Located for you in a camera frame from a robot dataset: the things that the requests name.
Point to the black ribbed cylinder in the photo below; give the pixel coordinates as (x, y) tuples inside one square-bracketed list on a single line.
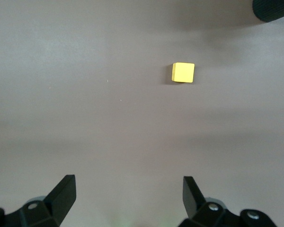
[(272, 10)]

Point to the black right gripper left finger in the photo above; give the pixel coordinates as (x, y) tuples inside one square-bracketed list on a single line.
[(49, 212)]

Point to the yellow block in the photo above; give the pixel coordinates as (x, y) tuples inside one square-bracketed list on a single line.
[(183, 72)]

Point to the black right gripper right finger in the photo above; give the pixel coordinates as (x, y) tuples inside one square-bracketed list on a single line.
[(203, 215)]

